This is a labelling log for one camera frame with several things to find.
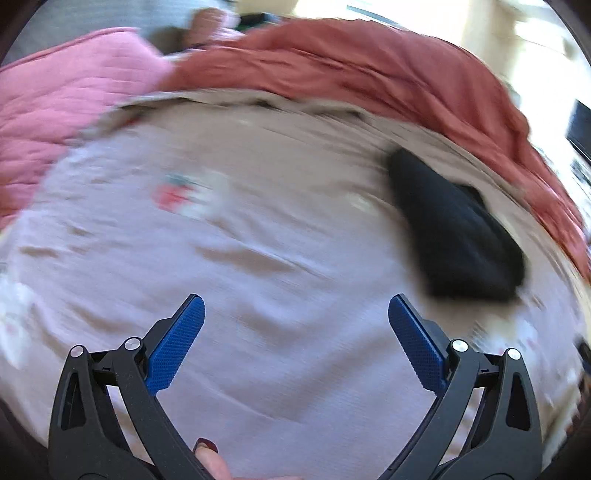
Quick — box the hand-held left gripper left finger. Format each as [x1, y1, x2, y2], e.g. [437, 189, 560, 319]
[48, 294, 206, 480]

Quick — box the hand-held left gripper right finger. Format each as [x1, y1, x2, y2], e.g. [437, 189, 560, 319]
[379, 294, 543, 480]

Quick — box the black t-shirt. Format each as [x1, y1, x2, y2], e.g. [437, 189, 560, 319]
[387, 148, 527, 303]

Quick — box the person's left hand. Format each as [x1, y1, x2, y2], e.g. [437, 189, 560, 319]
[193, 438, 296, 480]

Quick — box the strawberry print bed sheet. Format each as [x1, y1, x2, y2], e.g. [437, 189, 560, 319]
[0, 90, 587, 480]

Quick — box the pink quilted pillow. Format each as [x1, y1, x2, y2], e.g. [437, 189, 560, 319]
[0, 27, 176, 232]

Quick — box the black flat screen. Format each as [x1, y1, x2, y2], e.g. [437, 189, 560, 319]
[566, 99, 591, 160]

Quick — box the salmon red duvet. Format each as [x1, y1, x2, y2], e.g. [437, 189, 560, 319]
[159, 18, 591, 278]

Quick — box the dusty pink small pillow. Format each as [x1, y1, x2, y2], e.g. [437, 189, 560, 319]
[185, 9, 241, 47]

